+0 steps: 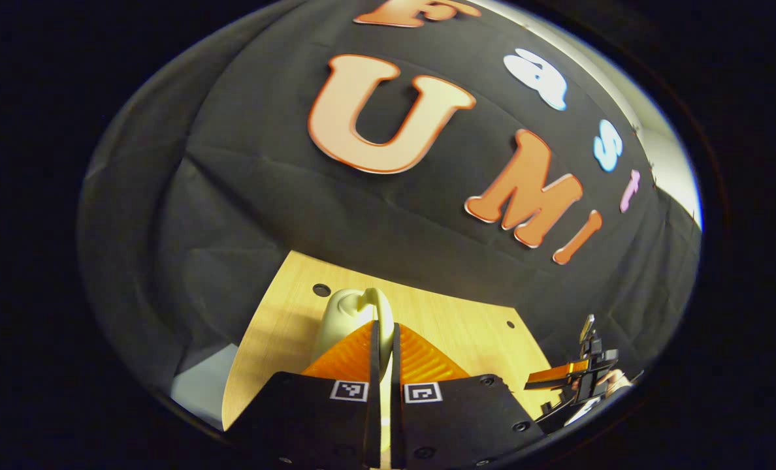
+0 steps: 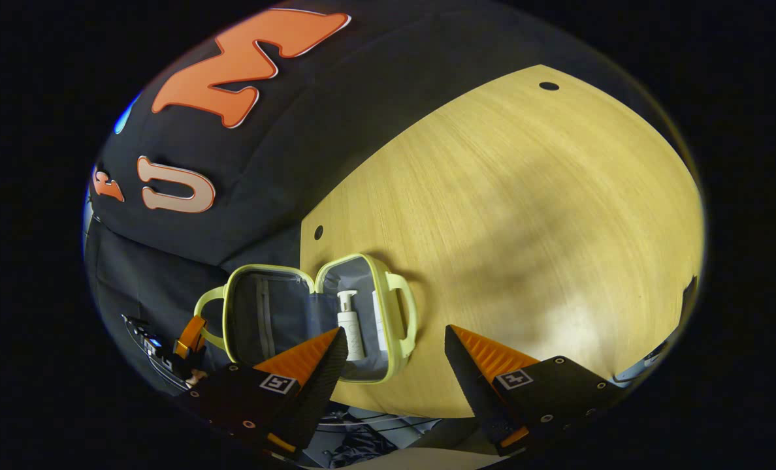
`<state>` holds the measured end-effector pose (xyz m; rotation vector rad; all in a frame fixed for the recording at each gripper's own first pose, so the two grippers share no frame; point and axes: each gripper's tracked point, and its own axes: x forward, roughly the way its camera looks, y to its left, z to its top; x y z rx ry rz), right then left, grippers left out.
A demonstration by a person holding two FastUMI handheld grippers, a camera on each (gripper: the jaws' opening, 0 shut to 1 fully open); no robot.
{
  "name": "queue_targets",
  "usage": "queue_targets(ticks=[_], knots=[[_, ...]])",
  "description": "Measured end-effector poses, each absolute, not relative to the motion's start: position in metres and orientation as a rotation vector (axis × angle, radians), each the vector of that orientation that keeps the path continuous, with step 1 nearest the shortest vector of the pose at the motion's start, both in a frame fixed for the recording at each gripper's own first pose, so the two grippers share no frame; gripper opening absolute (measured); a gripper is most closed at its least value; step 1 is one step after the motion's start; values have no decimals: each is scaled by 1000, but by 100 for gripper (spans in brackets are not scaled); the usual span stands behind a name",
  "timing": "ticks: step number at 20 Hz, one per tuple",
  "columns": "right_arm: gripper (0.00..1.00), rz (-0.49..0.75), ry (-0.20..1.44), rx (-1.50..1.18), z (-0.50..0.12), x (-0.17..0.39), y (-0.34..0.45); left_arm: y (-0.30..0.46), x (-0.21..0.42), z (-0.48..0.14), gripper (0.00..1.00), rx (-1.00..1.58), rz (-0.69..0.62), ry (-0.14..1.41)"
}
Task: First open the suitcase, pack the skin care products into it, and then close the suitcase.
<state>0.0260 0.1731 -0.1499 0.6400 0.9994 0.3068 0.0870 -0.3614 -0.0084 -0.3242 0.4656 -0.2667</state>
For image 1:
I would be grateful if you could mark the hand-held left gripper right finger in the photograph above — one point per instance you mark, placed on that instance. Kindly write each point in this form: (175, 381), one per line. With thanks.
(396, 418)

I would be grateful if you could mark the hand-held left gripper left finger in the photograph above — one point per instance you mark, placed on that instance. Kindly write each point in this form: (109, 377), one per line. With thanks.
(373, 418)

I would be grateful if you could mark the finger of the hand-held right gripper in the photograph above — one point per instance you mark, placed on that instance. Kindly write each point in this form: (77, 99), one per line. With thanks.
(554, 375)

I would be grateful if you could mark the black backdrop cloth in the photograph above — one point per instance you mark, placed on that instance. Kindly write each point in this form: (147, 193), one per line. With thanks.
(296, 196)

